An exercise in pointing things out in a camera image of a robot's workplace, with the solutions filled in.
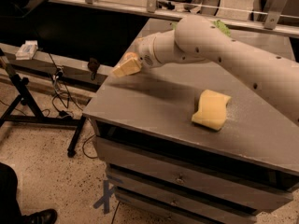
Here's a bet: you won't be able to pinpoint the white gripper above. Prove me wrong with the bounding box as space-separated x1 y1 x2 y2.
112 34 163 77

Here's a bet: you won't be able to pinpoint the orange fruit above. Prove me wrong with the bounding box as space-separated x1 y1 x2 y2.
124 51 138 61

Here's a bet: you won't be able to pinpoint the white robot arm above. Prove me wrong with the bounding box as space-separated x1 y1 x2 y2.
112 15 299 123

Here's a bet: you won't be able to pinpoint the green rice chip bag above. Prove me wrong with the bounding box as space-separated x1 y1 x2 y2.
213 20 231 36

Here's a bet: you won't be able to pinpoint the black plug on ledge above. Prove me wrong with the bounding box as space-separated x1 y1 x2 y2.
88 58 100 80

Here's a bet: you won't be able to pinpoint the yellow sponge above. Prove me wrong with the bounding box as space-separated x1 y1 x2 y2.
192 90 231 131

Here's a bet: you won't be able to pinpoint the grey drawer cabinet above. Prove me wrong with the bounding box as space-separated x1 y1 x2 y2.
82 18 299 224

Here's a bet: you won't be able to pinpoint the white box on ledge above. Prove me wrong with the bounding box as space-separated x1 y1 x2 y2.
15 40 38 60

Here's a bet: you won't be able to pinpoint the black tripod stand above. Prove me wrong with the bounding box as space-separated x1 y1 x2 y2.
0 49 86 158

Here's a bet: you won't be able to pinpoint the black shoe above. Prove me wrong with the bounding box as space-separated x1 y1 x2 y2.
21 209 57 224

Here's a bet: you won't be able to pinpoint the black dark trouser leg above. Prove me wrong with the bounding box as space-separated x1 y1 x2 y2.
0 163 22 224

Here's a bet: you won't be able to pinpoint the black cables on floor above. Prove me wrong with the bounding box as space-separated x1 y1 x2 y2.
46 51 99 160

